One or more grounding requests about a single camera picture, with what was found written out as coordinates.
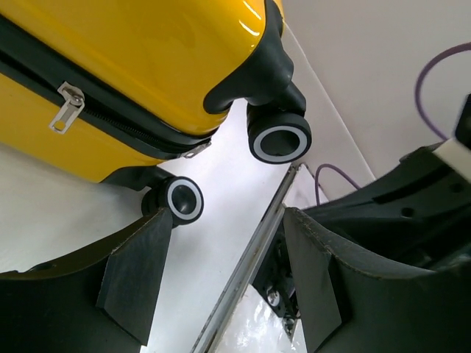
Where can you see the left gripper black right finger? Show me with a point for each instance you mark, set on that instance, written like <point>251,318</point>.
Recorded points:
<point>354,300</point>

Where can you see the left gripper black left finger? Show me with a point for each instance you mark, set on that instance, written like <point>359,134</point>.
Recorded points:
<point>100,298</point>

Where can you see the yellow suitcase with grey lining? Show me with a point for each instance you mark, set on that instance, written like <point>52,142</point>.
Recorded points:
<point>110,90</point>

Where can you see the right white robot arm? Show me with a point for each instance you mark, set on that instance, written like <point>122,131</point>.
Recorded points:
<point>418,213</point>

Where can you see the aluminium mounting rail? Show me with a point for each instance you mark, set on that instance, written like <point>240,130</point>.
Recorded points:
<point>288,193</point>

